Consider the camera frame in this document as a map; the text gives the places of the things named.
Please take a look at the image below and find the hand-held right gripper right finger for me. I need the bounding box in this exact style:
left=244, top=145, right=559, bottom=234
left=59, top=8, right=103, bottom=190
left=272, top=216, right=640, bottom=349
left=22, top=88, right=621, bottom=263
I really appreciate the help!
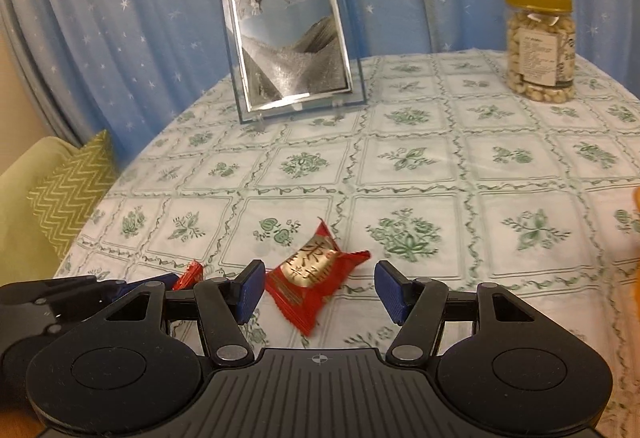
left=374, top=260, right=537, bottom=367

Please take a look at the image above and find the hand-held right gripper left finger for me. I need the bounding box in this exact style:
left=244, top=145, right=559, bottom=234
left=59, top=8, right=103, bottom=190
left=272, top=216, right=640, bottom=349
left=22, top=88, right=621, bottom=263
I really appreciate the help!
left=102, top=259, right=267, bottom=367

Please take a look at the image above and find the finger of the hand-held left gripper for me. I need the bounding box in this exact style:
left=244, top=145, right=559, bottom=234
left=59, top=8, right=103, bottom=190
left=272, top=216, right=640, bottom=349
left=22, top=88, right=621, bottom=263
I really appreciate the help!
left=116, top=273, right=180, bottom=295

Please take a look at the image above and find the small red candy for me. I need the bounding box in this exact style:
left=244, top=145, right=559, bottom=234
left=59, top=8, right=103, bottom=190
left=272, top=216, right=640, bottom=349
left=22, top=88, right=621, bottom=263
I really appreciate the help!
left=171, top=260, right=205, bottom=292

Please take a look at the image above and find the red packet with gold circle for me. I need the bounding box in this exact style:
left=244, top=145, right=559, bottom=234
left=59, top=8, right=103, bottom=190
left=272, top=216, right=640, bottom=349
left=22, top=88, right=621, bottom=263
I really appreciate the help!
left=263, top=217, right=372, bottom=337

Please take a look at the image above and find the orange plastic tray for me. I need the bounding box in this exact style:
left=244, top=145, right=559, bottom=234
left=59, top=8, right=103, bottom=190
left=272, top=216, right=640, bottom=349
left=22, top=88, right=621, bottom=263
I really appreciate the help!
left=612, top=185, right=640, bottom=320

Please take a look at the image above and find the green zigzag cushion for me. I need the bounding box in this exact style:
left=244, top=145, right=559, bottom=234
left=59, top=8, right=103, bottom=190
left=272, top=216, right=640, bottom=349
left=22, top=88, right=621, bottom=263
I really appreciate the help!
left=27, top=129, right=119, bottom=262

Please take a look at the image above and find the white green floral tablecloth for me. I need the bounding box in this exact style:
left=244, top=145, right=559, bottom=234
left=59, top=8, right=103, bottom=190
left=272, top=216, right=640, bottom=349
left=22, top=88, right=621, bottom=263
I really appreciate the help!
left=52, top=49, right=640, bottom=438

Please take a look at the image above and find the blue star-print curtain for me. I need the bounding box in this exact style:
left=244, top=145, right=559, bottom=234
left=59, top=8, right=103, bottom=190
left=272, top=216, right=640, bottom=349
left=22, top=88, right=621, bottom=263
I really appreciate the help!
left=0, top=0, right=640, bottom=160

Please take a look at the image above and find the clear jar with gold lid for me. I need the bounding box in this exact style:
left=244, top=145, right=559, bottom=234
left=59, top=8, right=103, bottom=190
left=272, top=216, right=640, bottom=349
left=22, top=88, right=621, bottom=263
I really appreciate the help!
left=503, top=0, right=577, bottom=104

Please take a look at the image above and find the glass picture frame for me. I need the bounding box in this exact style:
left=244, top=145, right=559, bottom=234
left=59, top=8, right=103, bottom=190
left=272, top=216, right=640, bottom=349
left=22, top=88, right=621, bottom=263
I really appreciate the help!
left=218, top=0, right=369, bottom=125

